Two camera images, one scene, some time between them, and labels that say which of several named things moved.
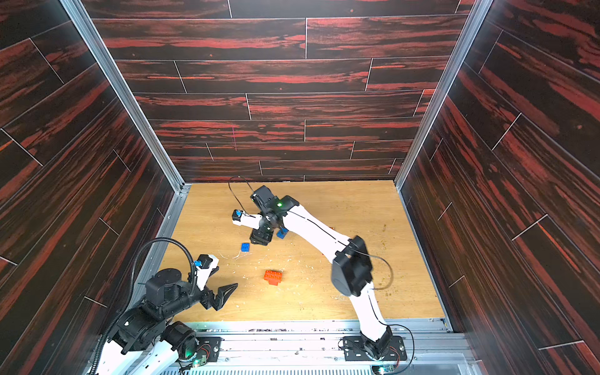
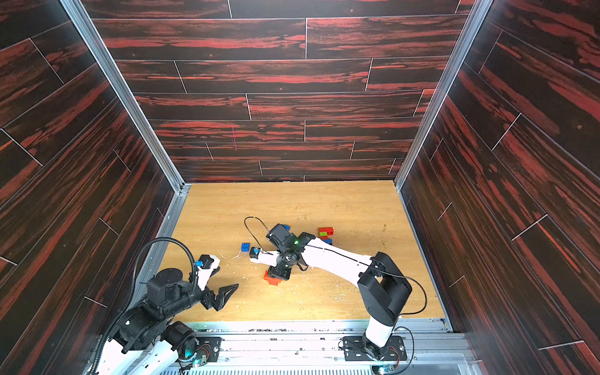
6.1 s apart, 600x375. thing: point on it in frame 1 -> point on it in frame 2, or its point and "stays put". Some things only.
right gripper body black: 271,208 -> 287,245
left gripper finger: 223,294 stays put
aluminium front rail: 315,348 stays put
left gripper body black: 191,294 stays put
